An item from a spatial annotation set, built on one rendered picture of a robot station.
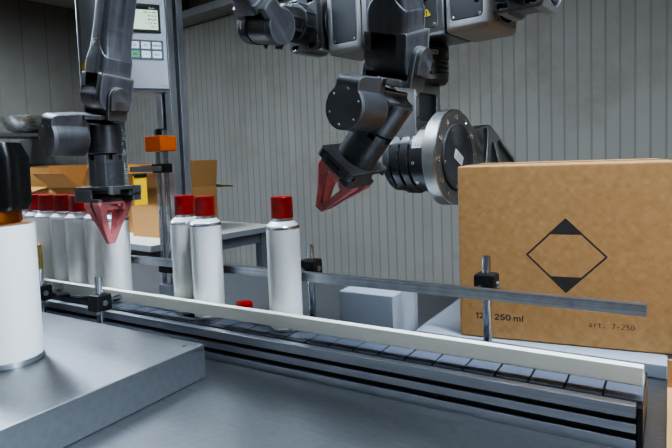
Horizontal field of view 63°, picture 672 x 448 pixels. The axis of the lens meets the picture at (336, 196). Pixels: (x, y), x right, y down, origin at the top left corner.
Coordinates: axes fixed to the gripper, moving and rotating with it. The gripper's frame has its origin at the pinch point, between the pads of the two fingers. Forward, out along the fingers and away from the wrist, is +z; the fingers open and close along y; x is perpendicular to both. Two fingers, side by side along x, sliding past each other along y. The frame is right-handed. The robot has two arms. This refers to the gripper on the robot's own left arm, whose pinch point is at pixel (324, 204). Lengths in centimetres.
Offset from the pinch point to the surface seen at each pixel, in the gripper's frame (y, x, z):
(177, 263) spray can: 6.1, -13.8, 25.2
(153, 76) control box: -7, -49, 11
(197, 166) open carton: -120, -117, 105
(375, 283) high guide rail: -0.2, 13.6, 3.4
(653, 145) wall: -255, 25, -14
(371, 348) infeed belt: 5.7, 20.1, 7.5
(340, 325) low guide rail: 7.4, 15.1, 7.4
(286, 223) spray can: 4.1, -1.6, 4.6
